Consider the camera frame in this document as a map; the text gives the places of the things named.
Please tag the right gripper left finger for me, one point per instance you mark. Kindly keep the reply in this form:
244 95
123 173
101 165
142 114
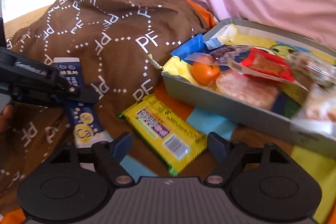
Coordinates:
107 158

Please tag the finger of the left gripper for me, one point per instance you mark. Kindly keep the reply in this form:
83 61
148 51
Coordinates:
25 80

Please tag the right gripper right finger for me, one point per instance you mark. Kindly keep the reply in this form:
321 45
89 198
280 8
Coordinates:
229 156

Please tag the blue calcium tablet box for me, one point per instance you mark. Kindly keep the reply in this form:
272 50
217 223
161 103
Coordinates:
87 128

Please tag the yellow candy bar wrapper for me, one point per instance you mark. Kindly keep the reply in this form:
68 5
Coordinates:
172 138

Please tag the pink round cracker packet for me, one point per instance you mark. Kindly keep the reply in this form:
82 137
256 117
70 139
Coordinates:
247 90

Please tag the small orange mandarin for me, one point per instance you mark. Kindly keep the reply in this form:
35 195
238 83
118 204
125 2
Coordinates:
205 73

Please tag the red spicy snack packet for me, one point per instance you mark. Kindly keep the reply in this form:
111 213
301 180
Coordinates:
263 66

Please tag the clear cake packet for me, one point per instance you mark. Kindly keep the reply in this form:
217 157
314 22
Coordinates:
317 114

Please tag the dark dried fish packet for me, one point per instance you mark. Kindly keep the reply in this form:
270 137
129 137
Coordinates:
219 56

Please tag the person left hand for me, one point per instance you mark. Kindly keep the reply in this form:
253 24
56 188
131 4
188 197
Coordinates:
5 118

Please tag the grey metal tray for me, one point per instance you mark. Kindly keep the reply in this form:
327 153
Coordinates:
259 119

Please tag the colourful patchwork blanket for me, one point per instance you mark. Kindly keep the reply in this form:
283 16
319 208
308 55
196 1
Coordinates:
204 123

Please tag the cartoon print tray liner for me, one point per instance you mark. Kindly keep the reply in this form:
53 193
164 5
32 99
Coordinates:
291 95

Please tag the brown PF patterned cloth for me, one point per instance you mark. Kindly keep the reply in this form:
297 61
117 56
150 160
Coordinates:
112 39

